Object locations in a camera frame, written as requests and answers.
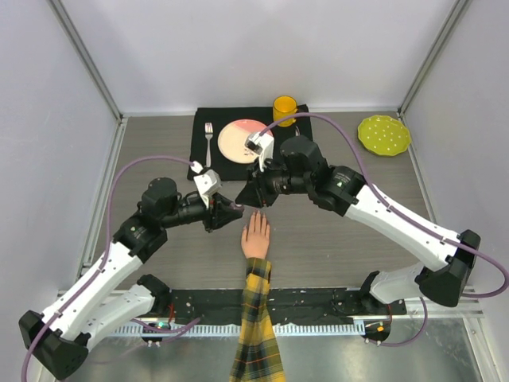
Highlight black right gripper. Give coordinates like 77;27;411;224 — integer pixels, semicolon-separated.
236;157;311;210

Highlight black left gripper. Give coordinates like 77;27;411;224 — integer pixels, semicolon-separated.
161;191;242;232

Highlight purple nail polish bottle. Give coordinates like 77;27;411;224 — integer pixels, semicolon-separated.
232;203;245;211

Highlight yellow plaid sleeve forearm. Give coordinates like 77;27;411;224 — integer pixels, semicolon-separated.
229;258;286;381

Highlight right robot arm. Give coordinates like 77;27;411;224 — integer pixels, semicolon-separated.
235;133;480;314

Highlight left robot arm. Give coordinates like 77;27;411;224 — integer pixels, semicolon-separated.
18;170;243;380

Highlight mannequin hand with painted nails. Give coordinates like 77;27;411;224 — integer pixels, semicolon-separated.
241;210;270;259

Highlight pink cream plate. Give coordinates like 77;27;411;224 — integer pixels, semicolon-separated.
218;119;266;164

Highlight silver fork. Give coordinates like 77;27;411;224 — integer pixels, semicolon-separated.
204;123;213;168

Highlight yellow mug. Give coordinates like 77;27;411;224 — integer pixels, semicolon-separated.
272;95;305;122

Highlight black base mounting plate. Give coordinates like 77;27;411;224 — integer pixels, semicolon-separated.
142;287;406;325

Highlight green polka dot plate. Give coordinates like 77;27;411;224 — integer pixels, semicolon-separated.
357;115;411;157

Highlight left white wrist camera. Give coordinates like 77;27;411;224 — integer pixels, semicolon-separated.
193;169;222;209

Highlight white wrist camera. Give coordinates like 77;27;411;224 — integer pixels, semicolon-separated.
193;169;222;209
245;131;274;173

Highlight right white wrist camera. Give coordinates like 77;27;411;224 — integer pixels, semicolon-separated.
245;131;274;173

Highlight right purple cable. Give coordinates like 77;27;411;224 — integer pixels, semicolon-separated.
258;111;509;346

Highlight purple cable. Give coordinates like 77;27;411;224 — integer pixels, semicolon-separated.
258;111;509;346
20;155;204;382

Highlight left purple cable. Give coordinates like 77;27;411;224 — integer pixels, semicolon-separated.
20;155;204;382

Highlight white slotted cable duct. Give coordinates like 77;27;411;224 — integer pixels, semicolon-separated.
110;321;365;337

